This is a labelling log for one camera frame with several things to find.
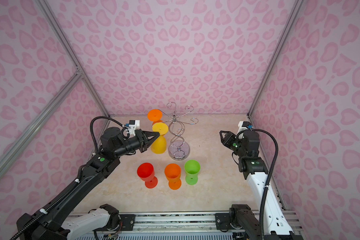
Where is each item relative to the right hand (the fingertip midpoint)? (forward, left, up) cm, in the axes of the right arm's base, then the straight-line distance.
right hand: (222, 132), depth 73 cm
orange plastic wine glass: (-15, +24, -14) cm, 32 cm away
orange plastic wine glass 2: (+6, +33, +5) cm, 34 cm away
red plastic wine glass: (-15, +38, -14) cm, 44 cm away
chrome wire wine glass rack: (+5, +23, -26) cm, 35 cm away
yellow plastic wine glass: (-6, +31, -4) cm, 32 cm away
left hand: (-7, +29, +8) cm, 31 cm away
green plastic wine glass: (-10, +15, -19) cm, 26 cm away
